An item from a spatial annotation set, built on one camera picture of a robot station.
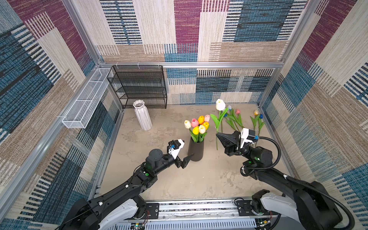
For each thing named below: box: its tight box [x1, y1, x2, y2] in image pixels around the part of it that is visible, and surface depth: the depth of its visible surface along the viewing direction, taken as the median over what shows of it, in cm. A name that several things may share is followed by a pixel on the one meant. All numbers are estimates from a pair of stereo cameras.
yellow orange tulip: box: [197, 115, 205, 126], surface depth 72 cm
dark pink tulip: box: [231, 108, 245, 128], surface depth 110 cm
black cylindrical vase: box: [187, 136, 205, 162], surface depth 89 cm
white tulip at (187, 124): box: [184, 119, 192, 132], surface depth 72 cm
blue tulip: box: [226, 104, 240, 132], surface depth 113 cm
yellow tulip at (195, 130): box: [192, 126, 200, 136], surface depth 69 cm
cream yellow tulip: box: [250, 109, 260, 131], surface depth 113 cm
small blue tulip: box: [257, 114, 265, 137], surface depth 110 cm
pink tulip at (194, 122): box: [191, 117, 199, 128], surface depth 70 cm
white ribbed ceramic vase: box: [132, 99, 153, 131], surface depth 94 cm
